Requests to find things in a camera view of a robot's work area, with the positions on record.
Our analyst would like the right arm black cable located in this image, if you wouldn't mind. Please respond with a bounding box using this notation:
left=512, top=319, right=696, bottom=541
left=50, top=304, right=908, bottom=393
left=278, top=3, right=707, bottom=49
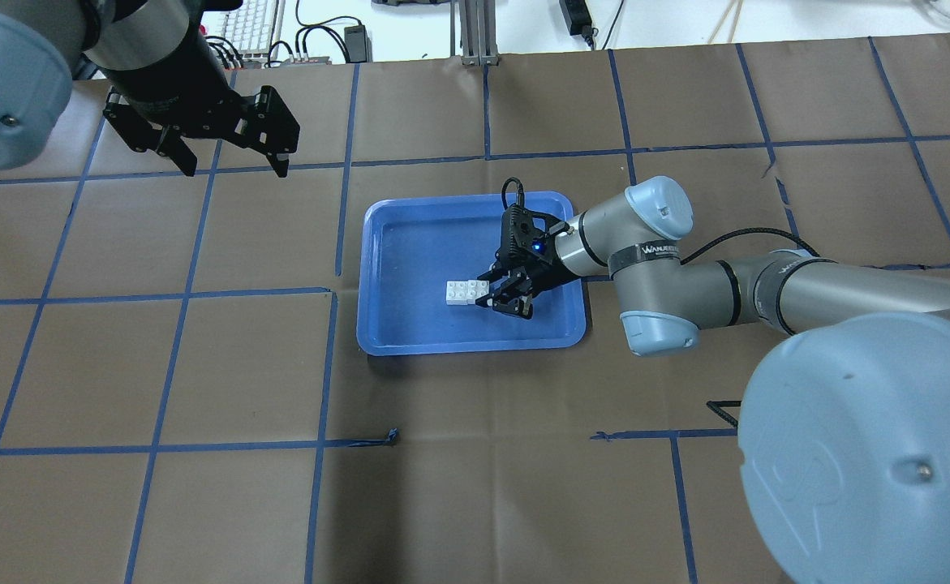
left=679, top=227, right=820, bottom=264

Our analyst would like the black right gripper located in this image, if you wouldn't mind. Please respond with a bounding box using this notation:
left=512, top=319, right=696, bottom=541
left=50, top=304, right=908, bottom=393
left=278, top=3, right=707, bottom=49
left=475, top=204, right=579, bottom=320

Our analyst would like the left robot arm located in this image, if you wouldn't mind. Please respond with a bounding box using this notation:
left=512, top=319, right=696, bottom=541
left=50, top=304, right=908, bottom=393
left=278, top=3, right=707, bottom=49
left=0, top=1, right=300, bottom=178

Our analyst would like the black power strip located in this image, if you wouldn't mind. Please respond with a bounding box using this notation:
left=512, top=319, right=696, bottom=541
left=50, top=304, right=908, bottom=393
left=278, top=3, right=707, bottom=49
left=559, top=0, right=595, bottom=37

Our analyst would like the brown paper table cover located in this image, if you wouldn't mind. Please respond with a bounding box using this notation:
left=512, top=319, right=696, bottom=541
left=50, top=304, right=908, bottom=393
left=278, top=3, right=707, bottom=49
left=0, top=34, right=950, bottom=583

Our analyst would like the white keyboard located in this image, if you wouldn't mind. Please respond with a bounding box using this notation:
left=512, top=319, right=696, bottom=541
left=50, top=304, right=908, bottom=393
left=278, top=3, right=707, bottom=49
left=205, top=1, right=286, bottom=64

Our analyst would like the white block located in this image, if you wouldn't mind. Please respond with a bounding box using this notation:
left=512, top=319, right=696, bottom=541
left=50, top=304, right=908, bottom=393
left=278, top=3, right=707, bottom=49
left=445, top=281, right=472, bottom=306
left=465, top=280, right=490, bottom=304

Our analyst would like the blue plastic tray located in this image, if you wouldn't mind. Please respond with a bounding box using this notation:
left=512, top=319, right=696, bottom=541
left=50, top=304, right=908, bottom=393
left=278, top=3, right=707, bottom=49
left=356, top=195, right=588, bottom=356

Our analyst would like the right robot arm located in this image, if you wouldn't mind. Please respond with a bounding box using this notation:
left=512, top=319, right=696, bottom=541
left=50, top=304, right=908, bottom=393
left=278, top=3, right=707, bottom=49
left=478, top=176, right=950, bottom=583

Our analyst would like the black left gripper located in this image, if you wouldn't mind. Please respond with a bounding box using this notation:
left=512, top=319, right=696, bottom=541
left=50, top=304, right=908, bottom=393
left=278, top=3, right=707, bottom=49
left=103, top=32, right=301, bottom=178

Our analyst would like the aluminium frame post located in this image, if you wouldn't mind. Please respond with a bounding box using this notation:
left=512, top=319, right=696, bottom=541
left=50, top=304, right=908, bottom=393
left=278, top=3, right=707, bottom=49
left=454, top=1, right=500, bottom=67

